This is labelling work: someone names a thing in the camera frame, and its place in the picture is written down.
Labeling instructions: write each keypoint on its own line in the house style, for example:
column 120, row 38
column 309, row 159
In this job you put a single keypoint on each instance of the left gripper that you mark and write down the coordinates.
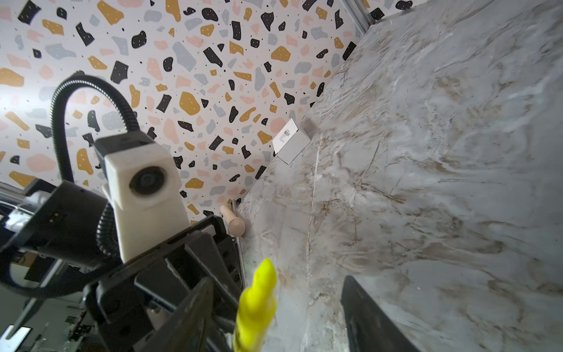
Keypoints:
column 136, row 299

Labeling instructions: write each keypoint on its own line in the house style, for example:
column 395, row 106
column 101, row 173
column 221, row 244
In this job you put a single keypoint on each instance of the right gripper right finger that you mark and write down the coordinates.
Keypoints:
column 368, row 327

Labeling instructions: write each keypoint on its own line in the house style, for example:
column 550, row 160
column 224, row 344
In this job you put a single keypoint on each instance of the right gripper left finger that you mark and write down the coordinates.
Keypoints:
column 190, row 327

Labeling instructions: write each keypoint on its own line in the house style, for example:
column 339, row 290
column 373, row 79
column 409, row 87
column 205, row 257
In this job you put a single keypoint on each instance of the yellow highlighter pen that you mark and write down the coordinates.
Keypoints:
column 256, row 310

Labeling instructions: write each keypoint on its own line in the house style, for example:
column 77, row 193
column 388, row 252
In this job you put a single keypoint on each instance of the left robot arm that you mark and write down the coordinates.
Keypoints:
column 62, row 227

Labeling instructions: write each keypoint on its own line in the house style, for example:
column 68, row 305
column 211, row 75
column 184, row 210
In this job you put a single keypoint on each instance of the wooden stick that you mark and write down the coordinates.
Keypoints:
column 235, row 225

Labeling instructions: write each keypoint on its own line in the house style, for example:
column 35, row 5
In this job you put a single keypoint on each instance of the computer monitor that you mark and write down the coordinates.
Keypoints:
column 12, row 342

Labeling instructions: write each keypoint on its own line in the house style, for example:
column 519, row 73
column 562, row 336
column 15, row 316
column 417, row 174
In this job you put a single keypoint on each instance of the white small box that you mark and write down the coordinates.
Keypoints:
column 290, row 142

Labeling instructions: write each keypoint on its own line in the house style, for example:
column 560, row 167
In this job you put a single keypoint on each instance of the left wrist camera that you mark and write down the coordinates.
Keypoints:
column 143, row 188

